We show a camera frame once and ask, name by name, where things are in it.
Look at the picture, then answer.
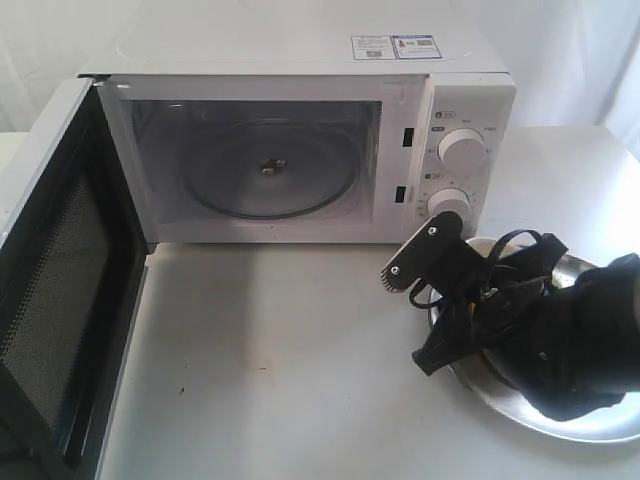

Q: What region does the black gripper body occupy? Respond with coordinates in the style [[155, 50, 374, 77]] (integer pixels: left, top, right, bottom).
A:
[[434, 232, 574, 380]]

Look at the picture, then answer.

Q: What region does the white microwave door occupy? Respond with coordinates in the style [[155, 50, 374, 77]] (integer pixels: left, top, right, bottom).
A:
[[1, 75, 149, 479]]

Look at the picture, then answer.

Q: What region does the cream ceramic bowl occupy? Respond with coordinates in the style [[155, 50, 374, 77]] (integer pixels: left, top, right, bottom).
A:
[[454, 237, 522, 261]]

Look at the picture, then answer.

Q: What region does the glass microwave turntable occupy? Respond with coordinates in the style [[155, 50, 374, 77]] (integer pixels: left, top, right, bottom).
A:
[[183, 120, 362, 220]]

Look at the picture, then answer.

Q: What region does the white warning label sticker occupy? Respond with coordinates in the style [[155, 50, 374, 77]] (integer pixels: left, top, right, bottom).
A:
[[351, 34, 442, 60]]

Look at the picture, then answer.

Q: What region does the white microwave oven body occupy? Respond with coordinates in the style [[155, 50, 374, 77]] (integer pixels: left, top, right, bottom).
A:
[[82, 33, 516, 243]]

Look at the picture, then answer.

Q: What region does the lower white timer knob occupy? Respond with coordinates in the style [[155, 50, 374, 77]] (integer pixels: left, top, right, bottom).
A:
[[427, 188, 471, 222]]

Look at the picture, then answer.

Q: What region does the upper white power knob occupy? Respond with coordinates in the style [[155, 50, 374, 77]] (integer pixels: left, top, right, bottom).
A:
[[438, 128, 486, 169]]

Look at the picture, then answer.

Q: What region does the round steel tray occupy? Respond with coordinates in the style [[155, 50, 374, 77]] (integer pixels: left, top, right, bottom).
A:
[[428, 234, 640, 443]]

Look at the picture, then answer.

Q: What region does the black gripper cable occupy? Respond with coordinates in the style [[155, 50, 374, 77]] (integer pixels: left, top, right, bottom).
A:
[[408, 228, 551, 321]]

